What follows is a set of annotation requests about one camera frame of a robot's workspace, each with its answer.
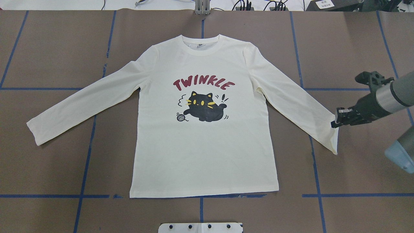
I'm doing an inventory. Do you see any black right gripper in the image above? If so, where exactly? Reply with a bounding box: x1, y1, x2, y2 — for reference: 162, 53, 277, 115
331, 93, 391, 128

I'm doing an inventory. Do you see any cream long-sleeve cat shirt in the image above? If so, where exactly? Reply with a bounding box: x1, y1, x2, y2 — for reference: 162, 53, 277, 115
27, 35, 339, 198

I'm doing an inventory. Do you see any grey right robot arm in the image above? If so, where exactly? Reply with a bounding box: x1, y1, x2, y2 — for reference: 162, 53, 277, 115
331, 71, 414, 174

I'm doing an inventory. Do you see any black box with label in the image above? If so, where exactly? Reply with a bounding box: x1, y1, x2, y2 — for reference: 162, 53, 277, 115
306, 0, 364, 12

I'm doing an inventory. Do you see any black power strip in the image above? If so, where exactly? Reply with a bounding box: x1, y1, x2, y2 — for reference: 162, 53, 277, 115
263, 0, 288, 11
232, 0, 254, 11

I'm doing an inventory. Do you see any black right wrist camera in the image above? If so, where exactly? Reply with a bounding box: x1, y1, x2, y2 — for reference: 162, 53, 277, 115
355, 71, 395, 94

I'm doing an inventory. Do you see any aluminium frame post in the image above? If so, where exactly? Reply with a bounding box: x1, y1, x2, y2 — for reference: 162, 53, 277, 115
194, 0, 211, 15

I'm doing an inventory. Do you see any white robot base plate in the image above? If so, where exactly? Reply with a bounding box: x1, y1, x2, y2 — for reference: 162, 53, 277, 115
158, 222, 244, 233

